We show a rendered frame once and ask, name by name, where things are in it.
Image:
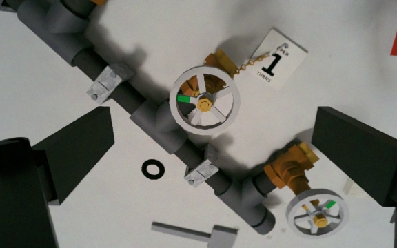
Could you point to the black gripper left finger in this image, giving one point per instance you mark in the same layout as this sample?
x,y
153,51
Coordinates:
x,y
34,178

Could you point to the flat white box with blue label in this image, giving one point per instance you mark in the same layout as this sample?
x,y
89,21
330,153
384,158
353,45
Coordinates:
x,y
352,189

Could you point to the black rubber ring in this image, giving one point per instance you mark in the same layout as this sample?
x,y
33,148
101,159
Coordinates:
x,y
153,162

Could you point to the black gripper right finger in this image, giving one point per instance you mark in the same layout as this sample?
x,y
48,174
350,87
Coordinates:
x,y
367,155

